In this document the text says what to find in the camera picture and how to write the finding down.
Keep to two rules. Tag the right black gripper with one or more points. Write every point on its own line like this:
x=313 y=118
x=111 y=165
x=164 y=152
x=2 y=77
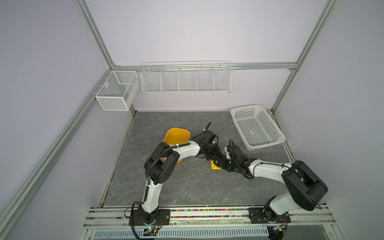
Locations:
x=221 y=162

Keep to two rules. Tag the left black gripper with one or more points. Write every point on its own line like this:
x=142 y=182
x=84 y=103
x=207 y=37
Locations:
x=218 y=150

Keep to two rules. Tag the yellow paper napkin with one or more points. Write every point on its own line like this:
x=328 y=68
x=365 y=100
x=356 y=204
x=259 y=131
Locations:
x=216 y=154

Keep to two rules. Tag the white perforated plastic basket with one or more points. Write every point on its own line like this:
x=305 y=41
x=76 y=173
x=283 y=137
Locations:
x=256 y=127

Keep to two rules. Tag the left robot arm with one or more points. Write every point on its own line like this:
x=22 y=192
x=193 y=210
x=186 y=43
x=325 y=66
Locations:
x=160 y=166

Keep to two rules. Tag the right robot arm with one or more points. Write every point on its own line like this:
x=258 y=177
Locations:
x=305 y=188

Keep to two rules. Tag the yellow plastic tray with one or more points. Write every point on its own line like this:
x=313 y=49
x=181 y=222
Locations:
x=176 y=136

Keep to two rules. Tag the white vent grille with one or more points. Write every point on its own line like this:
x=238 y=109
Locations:
x=183 y=233

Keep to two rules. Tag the white mesh box basket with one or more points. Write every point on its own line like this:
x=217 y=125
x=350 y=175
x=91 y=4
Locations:
x=118 y=91

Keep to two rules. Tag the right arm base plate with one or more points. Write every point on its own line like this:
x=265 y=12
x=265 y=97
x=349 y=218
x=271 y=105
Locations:
x=260 y=215

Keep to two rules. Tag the white wire shelf rack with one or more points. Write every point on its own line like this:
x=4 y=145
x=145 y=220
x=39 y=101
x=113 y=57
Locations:
x=186 y=77

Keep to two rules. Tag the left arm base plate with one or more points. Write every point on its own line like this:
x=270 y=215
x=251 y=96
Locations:
x=157 y=217

